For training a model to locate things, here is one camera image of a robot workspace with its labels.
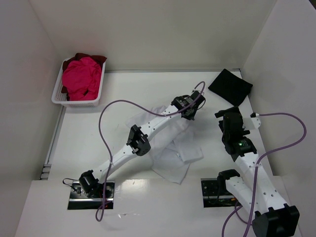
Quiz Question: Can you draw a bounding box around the white t shirt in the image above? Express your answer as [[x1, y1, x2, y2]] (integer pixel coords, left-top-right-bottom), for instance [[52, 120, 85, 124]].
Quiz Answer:
[[124, 105, 204, 185]]

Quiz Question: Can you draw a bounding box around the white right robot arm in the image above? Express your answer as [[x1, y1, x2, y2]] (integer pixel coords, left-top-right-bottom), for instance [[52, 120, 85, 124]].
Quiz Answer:
[[215, 107, 300, 237]]

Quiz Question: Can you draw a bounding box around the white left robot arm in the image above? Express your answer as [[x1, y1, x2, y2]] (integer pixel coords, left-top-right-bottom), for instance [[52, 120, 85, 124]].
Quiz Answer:
[[79, 90, 205, 198]]

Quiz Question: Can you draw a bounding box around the folded black t shirt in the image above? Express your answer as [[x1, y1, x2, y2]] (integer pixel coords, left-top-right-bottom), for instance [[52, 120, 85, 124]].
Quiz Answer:
[[208, 69, 253, 106]]

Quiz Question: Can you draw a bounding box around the dark red t shirt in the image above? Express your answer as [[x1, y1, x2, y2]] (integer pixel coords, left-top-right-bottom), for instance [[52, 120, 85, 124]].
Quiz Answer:
[[61, 52, 108, 94]]

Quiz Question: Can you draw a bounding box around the pink t shirt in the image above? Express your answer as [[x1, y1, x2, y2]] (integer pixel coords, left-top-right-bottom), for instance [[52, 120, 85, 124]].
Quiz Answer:
[[61, 57, 103, 101]]

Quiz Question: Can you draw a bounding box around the white plastic basket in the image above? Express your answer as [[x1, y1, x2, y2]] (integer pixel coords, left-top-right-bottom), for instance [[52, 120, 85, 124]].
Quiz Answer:
[[51, 58, 106, 108]]

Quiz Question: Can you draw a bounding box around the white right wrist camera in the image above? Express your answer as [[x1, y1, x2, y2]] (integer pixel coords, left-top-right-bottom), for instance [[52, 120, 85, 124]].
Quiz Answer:
[[242, 112, 261, 131]]

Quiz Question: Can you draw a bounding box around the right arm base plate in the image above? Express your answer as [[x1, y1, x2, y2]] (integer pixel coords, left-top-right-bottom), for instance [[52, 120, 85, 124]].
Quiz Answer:
[[200, 178, 241, 208]]

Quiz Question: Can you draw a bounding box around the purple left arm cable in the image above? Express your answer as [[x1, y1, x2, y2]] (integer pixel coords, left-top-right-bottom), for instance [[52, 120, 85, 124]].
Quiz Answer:
[[95, 81, 206, 222]]

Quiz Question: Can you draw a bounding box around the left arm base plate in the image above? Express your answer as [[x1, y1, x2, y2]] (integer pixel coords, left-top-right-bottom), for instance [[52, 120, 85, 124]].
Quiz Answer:
[[67, 180, 115, 210]]

